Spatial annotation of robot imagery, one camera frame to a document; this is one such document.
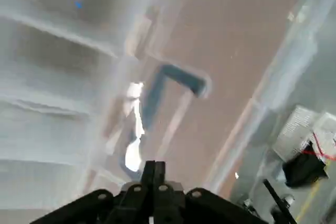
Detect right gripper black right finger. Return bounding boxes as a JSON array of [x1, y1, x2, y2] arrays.
[[154, 161, 265, 224]]

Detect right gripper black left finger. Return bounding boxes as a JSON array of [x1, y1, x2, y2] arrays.
[[28, 160, 156, 224]]

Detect clear plastic compartment box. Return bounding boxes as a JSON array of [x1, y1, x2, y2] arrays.
[[0, 0, 336, 198]]

